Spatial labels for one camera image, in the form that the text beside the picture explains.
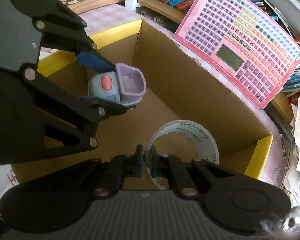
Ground wooden chessboard box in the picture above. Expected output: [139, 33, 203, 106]
[54, 0, 127, 14]

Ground clear tape roll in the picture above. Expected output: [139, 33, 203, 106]
[145, 120, 220, 190]

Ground pink toy keyboard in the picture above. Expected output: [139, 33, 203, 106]
[174, 0, 300, 110]

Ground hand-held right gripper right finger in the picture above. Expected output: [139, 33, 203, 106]
[149, 145, 243, 197]

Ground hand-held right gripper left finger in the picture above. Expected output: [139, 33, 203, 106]
[62, 145, 144, 198]

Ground grey fluffy charm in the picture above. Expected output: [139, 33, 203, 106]
[259, 204, 300, 240]

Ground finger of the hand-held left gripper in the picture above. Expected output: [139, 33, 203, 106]
[22, 66, 128, 155]
[31, 0, 115, 72]

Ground purple grey plastic toy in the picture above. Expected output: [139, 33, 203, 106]
[87, 63, 147, 107]

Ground pink checkered tablecloth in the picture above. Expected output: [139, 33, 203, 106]
[0, 4, 294, 205]

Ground yellow cardboard box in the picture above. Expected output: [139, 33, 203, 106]
[11, 19, 274, 190]

